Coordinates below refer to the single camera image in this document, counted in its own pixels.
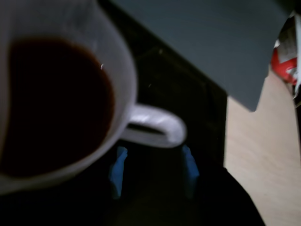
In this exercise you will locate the red and white box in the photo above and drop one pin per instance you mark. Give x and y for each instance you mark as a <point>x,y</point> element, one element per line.
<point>285,68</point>

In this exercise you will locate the grey flexible sheet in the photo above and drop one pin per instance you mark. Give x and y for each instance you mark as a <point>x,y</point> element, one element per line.
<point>211,47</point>

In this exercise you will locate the pink translucent plastic kettle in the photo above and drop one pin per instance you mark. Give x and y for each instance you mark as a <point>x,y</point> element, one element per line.
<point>127,70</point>

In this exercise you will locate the gripper finger with blue tape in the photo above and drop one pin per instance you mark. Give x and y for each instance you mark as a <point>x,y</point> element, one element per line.
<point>117,171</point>
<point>191,167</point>

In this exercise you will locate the black silicone work mat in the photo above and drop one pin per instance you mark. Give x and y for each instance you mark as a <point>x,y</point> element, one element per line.
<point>188,94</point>

